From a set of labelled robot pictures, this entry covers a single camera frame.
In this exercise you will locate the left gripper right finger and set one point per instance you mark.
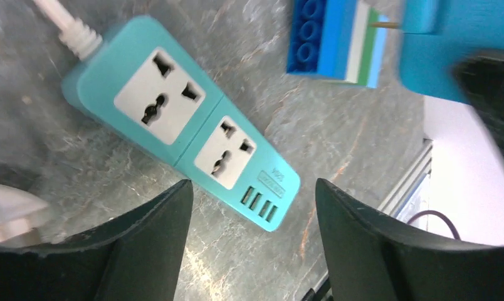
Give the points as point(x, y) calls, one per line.
point(372, 256)

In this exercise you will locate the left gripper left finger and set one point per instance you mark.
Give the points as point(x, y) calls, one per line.
point(135, 256)

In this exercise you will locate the blue plug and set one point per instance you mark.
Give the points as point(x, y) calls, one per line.
point(438, 35)

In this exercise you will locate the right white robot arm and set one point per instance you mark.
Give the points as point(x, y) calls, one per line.
point(481, 79)

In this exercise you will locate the teal power strip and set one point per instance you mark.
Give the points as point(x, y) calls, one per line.
point(144, 85)

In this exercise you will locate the blue green toy block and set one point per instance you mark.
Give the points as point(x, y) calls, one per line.
point(336, 41)

